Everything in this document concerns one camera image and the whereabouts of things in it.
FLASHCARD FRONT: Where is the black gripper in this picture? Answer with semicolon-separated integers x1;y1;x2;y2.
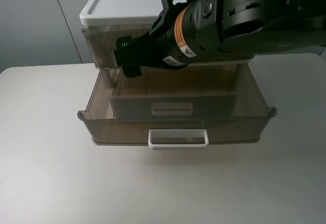
114;9;188;78

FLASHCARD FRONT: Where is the smoky transparent drawer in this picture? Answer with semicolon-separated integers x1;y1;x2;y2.
77;64;277;150
81;24;152;69

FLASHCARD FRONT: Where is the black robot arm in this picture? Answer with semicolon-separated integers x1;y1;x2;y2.
114;0;325;78

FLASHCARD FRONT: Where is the white drawer cabinet frame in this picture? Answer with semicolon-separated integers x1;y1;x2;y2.
79;0;162;28

